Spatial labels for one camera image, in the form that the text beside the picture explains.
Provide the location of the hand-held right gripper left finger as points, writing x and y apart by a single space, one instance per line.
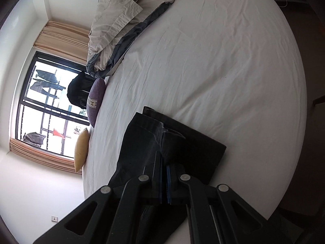
159 183

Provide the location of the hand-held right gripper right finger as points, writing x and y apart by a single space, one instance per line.
169 183

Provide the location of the black denim pants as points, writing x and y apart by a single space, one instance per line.
142 137

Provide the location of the yellow cushion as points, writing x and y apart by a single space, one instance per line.
81 150

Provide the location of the purple cushion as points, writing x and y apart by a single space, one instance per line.
96 99

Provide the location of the red flag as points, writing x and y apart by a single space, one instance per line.
56 132

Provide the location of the black bag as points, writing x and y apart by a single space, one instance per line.
78 91

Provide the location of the beige curtain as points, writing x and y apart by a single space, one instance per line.
40 155
63 39

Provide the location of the bed with white sheet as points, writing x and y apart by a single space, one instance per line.
215 68

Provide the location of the grey cloth on railing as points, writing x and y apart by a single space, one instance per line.
34 138

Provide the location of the black framed window door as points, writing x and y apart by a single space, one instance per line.
28 101

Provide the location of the dark hanging clothes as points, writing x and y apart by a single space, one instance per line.
47 76

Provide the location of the beige and grey duvet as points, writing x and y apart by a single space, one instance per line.
114 17

